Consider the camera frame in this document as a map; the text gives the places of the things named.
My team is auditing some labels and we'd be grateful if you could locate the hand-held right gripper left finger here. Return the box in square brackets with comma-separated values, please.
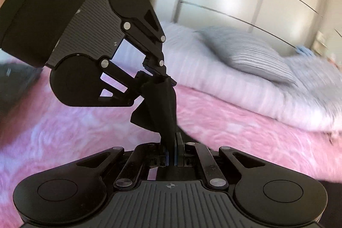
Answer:
[76, 143, 170, 190]

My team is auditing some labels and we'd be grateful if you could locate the pink fluffy blanket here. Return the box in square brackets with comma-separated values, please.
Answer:
[0, 65, 342, 228]

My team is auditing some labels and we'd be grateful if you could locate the dark cloth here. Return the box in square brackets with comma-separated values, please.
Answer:
[0, 62, 44, 112]

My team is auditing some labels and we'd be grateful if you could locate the black cloth garment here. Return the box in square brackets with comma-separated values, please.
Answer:
[130, 76, 179, 162]

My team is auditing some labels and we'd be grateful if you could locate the blue cloth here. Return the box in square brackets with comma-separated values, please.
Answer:
[296, 46, 314, 58]

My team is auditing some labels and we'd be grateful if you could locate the white striped duvet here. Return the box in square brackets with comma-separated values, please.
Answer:
[114, 21, 342, 133]

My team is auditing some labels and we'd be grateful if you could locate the grey striped pillow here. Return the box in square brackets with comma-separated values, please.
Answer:
[195, 26, 299, 87]

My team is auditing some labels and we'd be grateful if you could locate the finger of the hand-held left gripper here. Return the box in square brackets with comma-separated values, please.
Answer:
[99, 57, 177, 107]
[122, 7, 169, 77]

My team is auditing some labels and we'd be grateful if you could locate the light grey cloth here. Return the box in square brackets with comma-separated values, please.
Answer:
[284, 55, 342, 122]

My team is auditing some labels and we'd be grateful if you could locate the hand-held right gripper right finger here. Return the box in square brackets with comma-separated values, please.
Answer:
[174, 132, 265, 189]

